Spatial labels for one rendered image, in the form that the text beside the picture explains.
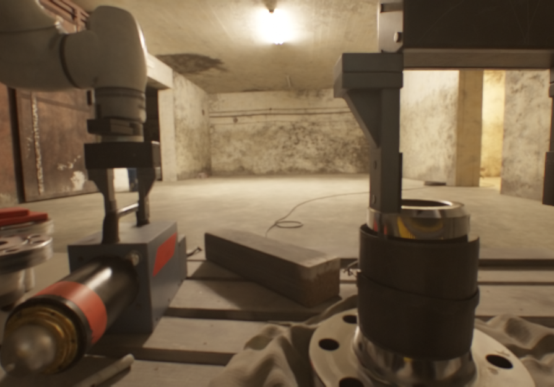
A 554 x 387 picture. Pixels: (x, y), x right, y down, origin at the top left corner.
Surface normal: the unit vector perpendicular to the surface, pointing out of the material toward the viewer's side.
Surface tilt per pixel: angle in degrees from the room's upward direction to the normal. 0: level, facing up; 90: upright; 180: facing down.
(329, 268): 90
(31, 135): 90
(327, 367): 0
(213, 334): 0
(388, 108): 90
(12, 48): 115
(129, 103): 90
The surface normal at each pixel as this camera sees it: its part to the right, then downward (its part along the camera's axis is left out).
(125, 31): 0.67, -0.10
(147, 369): -0.02, -0.99
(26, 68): 0.07, 0.57
